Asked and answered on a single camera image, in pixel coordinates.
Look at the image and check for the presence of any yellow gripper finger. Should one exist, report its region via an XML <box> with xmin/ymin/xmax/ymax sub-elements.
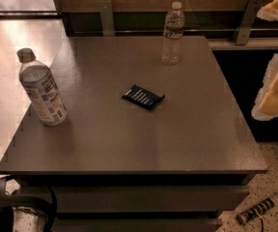
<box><xmin>257</xmin><ymin>0</ymin><xmax>278</xmax><ymax>21</ymax></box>
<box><xmin>251</xmin><ymin>53</ymin><xmax>278</xmax><ymax>121</ymax></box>

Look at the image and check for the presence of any clear water bottle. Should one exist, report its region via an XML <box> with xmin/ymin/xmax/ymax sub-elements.
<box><xmin>161</xmin><ymin>2</ymin><xmax>185</xmax><ymax>65</ymax></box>

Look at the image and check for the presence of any blue labelled plastic bottle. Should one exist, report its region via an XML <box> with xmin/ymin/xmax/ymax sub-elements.
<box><xmin>16</xmin><ymin>47</ymin><xmax>68</xmax><ymax>126</ymax></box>

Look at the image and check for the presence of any white power strip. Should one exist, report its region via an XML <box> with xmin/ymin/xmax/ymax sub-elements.
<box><xmin>236</xmin><ymin>192</ymin><xmax>278</xmax><ymax>225</ymax></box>

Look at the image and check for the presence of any black battery pack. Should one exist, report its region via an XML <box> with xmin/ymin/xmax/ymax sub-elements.
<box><xmin>122</xmin><ymin>84</ymin><xmax>165</xmax><ymax>110</ymax></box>

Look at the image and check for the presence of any grey drawer cabinet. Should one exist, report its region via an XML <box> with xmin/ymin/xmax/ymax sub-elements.
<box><xmin>20</xmin><ymin>171</ymin><xmax>255</xmax><ymax>232</ymax></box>

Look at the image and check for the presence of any right metal wall bracket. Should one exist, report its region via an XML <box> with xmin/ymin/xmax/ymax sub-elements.
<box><xmin>234</xmin><ymin>0</ymin><xmax>263</xmax><ymax>45</ymax></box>

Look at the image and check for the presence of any metal wall bracket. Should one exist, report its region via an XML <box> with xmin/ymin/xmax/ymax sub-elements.
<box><xmin>98</xmin><ymin>0</ymin><xmax>115</xmax><ymax>37</ymax></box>
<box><xmin>234</xmin><ymin>0</ymin><xmax>263</xmax><ymax>45</ymax></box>

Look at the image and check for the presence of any black power cable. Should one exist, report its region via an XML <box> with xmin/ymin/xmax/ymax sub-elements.
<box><xmin>253</xmin><ymin>207</ymin><xmax>264</xmax><ymax>232</ymax></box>

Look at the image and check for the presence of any left metal wall bracket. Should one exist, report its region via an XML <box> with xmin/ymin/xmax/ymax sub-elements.
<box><xmin>98</xmin><ymin>0</ymin><xmax>115</xmax><ymax>37</ymax></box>

